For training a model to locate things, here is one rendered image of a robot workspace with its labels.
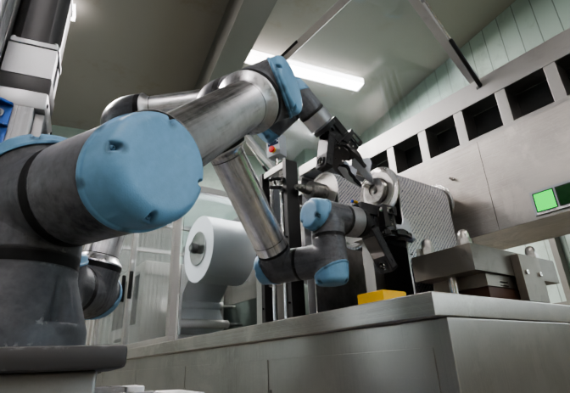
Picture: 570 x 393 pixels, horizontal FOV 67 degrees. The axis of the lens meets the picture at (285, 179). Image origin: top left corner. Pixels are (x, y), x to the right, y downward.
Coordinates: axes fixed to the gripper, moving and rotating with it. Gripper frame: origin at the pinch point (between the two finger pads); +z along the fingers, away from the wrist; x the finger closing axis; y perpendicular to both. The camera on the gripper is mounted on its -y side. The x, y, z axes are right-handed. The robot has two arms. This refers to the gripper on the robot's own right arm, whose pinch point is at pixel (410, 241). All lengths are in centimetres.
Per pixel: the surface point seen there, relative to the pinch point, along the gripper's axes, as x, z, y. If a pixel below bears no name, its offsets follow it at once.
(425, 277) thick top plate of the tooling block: -7.1, -6.5, -11.5
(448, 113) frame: -2, 30, 50
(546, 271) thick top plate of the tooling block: -20.0, 27.7, -9.3
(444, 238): -0.3, 15.6, 2.8
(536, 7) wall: 5, 196, 200
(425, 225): -0.2, 7.3, 5.6
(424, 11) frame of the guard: -13, 10, 76
